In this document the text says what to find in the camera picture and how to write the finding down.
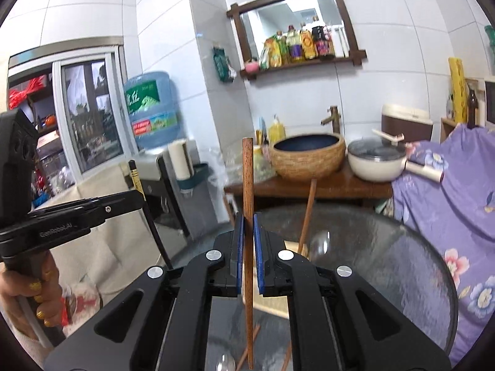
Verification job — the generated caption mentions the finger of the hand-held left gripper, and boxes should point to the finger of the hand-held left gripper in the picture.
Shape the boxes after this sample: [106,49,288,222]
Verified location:
[27,189,146,233]

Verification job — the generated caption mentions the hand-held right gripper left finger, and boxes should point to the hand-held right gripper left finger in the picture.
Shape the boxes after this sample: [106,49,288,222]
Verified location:
[44,212,245,371]

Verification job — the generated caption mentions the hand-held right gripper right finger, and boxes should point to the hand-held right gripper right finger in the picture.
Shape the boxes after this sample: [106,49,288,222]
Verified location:
[253,212,451,371]

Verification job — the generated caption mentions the black chopstick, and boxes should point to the black chopstick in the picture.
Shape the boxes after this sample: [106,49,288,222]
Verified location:
[128,159,175,270]

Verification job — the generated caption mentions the reddish-brown wooden chopstick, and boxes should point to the reddish-brown wooden chopstick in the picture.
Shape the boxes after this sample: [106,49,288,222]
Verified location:
[241,137,256,370]
[235,325,260,371]
[297,177,318,254]

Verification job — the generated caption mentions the person's left hand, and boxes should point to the person's left hand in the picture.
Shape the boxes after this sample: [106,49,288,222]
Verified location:
[0,251,66,329]

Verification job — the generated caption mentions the wooden shelf with items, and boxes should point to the wooden shelf with items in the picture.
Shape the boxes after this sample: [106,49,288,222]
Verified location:
[7,69,64,203]

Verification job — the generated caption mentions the beige cloth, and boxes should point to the beige cloth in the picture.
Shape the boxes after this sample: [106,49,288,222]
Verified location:
[49,161,168,295]

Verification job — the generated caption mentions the grey water dispenser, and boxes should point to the grey water dispenser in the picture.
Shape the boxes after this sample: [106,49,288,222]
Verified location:
[127,148,191,241]

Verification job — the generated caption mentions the sliding glass window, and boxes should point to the sliding glass window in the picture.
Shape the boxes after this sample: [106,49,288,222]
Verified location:
[7,36,137,187]

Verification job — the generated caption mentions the teal cup holder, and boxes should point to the teal cup holder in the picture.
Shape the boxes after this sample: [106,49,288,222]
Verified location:
[175,163,210,194]

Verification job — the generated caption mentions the clear plastic bag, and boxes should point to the clear plastic bag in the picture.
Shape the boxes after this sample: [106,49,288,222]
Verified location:
[223,142,276,183]

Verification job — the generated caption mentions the red packet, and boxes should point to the red packet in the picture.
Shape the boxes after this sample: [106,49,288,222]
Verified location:
[60,289,102,326]

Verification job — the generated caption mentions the wooden counter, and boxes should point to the wooden counter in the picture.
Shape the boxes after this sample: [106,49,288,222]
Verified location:
[224,161,394,211]

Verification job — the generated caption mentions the woven wash basin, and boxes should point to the woven wash basin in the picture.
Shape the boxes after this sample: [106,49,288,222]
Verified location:
[268,133,346,181]

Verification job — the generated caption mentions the blue water jug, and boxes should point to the blue water jug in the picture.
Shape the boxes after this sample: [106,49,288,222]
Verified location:
[123,70,186,151]

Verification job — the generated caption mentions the yellow soap bottle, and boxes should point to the yellow soap bottle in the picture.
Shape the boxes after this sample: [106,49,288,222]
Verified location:
[268,113,286,144]

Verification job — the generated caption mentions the white pot with lid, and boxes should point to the white pot with lid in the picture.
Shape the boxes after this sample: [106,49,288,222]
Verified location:
[347,129,444,185]

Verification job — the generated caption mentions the bronze faucet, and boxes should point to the bronze faucet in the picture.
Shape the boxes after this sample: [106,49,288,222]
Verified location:
[321,105,341,134]

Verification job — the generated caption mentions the white rice paddle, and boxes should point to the white rice paddle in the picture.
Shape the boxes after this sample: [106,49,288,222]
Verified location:
[371,128,405,144]

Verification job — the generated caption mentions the green hanging packet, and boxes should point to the green hanging packet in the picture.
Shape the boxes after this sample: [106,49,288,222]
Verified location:
[212,46,238,83]

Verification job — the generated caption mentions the purple floral cloth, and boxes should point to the purple floral cloth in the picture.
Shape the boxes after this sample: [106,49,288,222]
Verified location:
[392,123,495,366]

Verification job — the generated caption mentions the brown and white rice cooker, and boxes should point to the brown and white rice cooker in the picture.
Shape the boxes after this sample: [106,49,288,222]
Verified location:
[381,103,434,144]

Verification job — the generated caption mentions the yellow seasoning packet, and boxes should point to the yellow seasoning packet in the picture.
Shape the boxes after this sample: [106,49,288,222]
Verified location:
[259,34,283,69]

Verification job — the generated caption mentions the yellow oil bottle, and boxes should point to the yellow oil bottle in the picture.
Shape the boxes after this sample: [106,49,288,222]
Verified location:
[284,25,304,65]

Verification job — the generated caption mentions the amber sauce bottle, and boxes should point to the amber sauce bottle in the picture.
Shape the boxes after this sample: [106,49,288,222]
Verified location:
[299,21,316,61]

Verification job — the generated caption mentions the dark soy sauce bottle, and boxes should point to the dark soy sauce bottle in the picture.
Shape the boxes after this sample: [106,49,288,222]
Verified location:
[310,15,329,58]

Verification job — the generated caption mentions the white bottle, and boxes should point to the white bottle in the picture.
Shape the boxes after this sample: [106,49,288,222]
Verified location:
[328,25,347,58]

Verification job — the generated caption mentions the wooden framed mirror shelf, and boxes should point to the wooden framed mirror shelf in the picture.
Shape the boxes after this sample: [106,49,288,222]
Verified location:
[226,0,368,81]

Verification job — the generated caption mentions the brown glass bottle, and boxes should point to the brown glass bottle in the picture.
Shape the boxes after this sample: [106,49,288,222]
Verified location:
[467,88,479,129]

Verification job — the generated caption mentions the yellow roll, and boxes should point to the yellow roll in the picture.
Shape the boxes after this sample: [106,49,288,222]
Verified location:
[448,57,469,125]

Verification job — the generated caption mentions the white microwave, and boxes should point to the white microwave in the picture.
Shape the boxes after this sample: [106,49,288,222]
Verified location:
[483,77,495,129]

